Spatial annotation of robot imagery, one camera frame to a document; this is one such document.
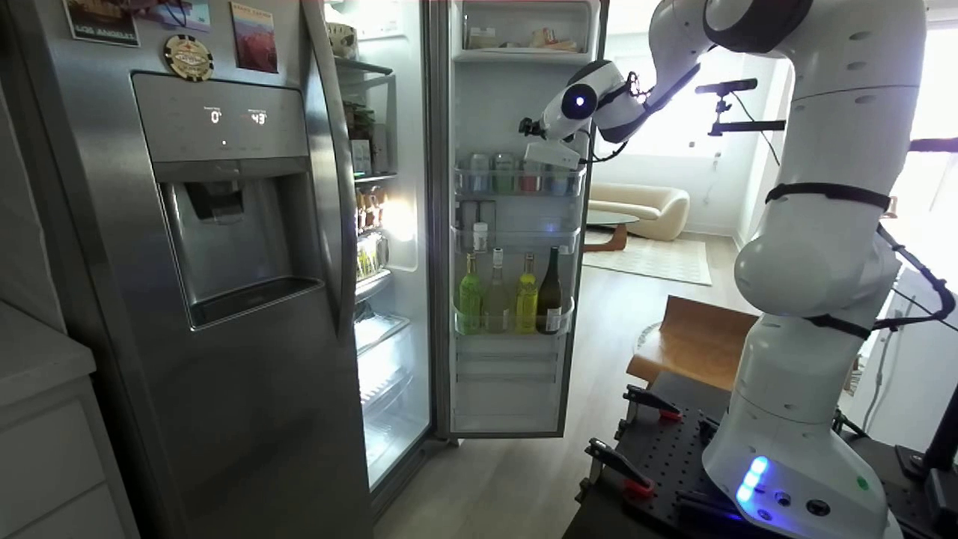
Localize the red-labelled bottle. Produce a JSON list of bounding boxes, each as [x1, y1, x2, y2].
[[519, 155, 547, 197]]

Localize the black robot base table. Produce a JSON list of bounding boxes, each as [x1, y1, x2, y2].
[[562, 367, 958, 539]]

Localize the open refrigerator door with bins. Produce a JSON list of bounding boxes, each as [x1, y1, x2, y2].
[[423, 0, 611, 442]]

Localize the stainless refrigerator door with dispenser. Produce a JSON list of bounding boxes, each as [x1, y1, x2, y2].
[[0, 0, 376, 539]]

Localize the beige sofa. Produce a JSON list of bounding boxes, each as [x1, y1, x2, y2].
[[595, 182, 695, 243]]

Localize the dark jar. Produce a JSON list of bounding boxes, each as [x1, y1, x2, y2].
[[343, 102, 381, 180]]

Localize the dark wine bottle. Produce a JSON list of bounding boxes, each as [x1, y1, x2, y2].
[[537, 245, 566, 336]]

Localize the clear pale bottle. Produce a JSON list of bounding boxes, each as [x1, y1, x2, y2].
[[486, 248, 514, 336]]

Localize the yellow bottle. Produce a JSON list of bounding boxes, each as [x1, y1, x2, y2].
[[511, 261, 541, 339]]

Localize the orange jars pack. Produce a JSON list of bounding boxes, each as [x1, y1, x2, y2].
[[354, 189, 388, 236]]

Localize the green bottle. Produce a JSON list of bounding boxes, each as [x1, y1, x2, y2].
[[454, 251, 486, 339]]

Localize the pale floor rug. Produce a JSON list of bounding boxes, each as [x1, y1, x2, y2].
[[580, 234, 716, 291]]

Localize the wooden board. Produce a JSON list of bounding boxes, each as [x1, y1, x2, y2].
[[625, 293, 761, 394]]

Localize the red picture magnet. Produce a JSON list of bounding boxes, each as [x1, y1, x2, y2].
[[227, 0, 281, 76]]

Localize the round gold magnet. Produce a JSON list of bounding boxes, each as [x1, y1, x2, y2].
[[161, 29, 219, 85]]

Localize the photo magnet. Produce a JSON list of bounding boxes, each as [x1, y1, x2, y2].
[[62, 0, 144, 44]]

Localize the white box unit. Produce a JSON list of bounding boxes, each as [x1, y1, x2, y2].
[[878, 296, 958, 453]]

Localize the black monitor stand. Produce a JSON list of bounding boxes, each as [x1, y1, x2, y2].
[[893, 385, 958, 539]]

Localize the white kitchen base cabinet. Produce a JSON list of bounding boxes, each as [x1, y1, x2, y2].
[[0, 296, 144, 539]]

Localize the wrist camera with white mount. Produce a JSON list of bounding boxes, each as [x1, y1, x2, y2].
[[520, 134, 586, 170]]

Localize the red handled black clamp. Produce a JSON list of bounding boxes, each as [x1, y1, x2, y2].
[[580, 438, 661, 504], [620, 384, 689, 429]]

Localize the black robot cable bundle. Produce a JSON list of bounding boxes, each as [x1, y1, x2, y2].
[[804, 222, 958, 339]]

